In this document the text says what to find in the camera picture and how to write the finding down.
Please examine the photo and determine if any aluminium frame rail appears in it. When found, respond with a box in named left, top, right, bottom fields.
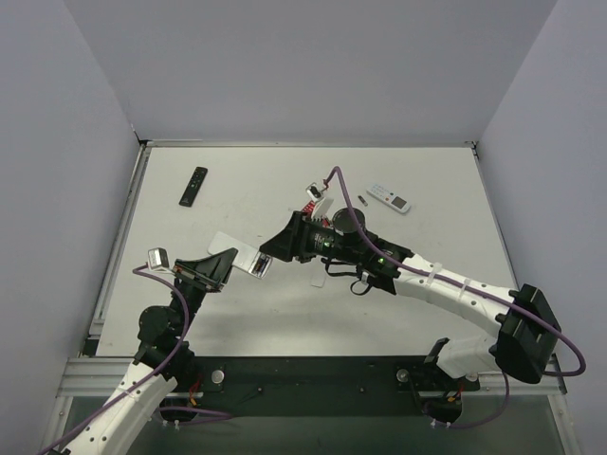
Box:
left=477, top=373, right=565, bottom=395

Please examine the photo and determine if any red and white remote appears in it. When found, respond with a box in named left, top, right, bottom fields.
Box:
left=303, top=198, right=333, bottom=227

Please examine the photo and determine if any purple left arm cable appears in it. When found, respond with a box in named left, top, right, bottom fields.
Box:
left=32, top=264, right=233, bottom=455

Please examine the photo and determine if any black slim remote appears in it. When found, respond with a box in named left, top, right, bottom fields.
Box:
left=178, top=167, right=209, bottom=208

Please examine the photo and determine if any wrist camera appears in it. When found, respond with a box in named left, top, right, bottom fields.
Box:
left=147, top=247, right=171, bottom=272
left=306, top=183, right=334, bottom=202

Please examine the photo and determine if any white battery cover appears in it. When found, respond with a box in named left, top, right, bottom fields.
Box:
left=310, top=274, right=326, bottom=288

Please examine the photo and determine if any white grey remote control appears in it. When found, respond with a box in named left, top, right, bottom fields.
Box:
left=208, top=231, right=273, bottom=279

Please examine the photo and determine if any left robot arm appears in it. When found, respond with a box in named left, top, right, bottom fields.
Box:
left=39, top=248, right=238, bottom=454

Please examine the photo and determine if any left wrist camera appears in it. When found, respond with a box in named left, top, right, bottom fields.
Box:
left=147, top=247, right=171, bottom=272

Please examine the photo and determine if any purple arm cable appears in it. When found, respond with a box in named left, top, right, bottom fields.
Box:
left=32, top=264, right=233, bottom=455
left=322, top=165, right=587, bottom=378

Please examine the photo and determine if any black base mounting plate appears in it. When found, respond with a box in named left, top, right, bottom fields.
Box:
left=160, top=355, right=480, bottom=421

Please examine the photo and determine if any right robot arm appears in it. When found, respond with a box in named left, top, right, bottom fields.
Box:
left=260, top=209, right=561, bottom=384

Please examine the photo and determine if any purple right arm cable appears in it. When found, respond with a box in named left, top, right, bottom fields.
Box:
left=322, top=165, right=587, bottom=378

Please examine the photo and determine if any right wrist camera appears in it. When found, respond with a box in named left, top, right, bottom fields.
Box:
left=306, top=183, right=334, bottom=202

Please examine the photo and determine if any white remote with orange button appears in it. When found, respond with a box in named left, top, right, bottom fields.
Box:
left=366, top=184, right=411, bottom=214

